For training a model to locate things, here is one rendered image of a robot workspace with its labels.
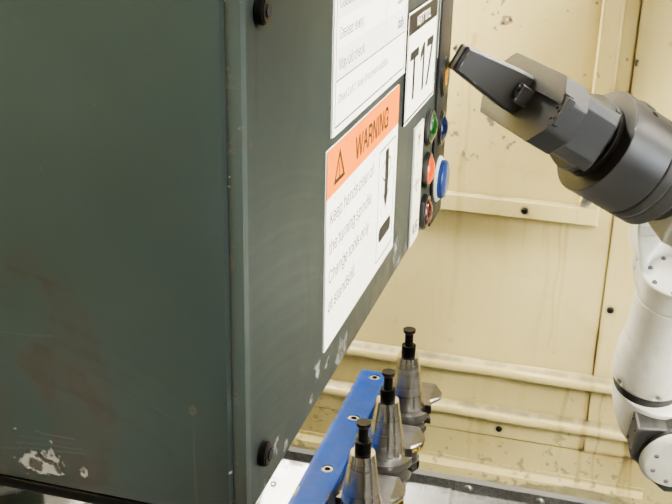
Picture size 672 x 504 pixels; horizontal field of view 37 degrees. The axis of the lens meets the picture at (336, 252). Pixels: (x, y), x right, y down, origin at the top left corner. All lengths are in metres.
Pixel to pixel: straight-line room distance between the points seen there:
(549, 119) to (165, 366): 0.42
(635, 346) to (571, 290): 0.61
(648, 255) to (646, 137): 0.17
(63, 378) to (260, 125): 0.14
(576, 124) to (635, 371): 0.31
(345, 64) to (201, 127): 0.14
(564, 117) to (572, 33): 0.73
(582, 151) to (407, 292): 0.87
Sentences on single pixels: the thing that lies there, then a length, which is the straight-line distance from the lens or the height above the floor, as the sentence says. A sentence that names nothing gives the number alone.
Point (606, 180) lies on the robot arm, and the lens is 0.81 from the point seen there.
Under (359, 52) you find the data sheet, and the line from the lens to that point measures 0.52.
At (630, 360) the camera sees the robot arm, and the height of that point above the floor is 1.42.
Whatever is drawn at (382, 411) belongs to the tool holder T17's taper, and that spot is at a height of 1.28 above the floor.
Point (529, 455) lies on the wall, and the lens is 1.73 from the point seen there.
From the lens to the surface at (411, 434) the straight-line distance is 1.22.
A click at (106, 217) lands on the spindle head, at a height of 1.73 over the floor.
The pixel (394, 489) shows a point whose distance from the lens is 1.13.
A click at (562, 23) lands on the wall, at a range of 1.47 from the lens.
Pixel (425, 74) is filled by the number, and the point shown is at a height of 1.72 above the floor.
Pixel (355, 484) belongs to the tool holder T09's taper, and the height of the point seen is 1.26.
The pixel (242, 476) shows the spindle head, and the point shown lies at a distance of 0.43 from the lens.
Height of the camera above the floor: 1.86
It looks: 22 degrees down
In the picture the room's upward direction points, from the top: 1 degrees clockwise
